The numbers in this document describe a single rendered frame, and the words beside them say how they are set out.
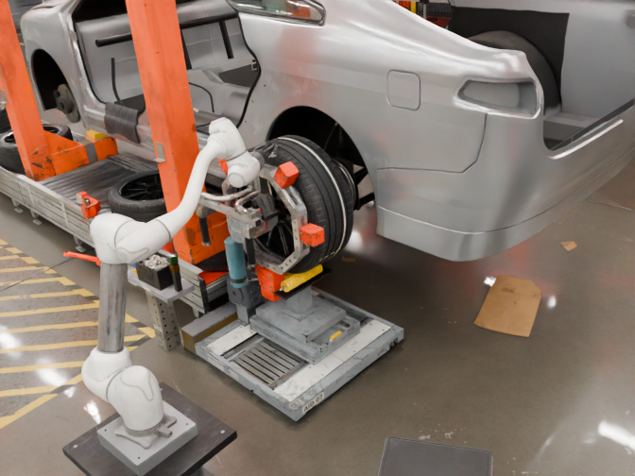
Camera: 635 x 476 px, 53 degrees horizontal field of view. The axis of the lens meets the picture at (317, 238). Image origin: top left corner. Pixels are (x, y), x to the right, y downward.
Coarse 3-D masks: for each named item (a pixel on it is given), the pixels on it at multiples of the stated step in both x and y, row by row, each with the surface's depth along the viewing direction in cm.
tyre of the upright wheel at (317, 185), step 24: (288, 144) 296; (312, 144) 299; (312, 168) 288; (336, 168) 295; (312, 192) 283; (336, 192) 291; (312, 216) 287; (336, 216) 292; (336, 240) 299; (312, 264) 302
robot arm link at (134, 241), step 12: (120, 228) 232; (132, 228) 231; (144, 228) 230; (156, 228) 231; (120, 240) 229; (132, 240) 226; (144, 240) 227; (156, 240) 230; (168, 240) 236; (120, 252) 226; (132, 252) 226; (144, 252) 228
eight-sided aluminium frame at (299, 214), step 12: (264, 168) 287; (276, 168) 286; (228, 192) 314; (288, 192) 286; (228, 204) 318; (288, 204) 282; (300, 204) 283; (228, 216) 322; (300, 216) 283; (264, 252) 321; (300, 252) 290; (264, 264) 316; (276, 264) 310; (288, 264) 300
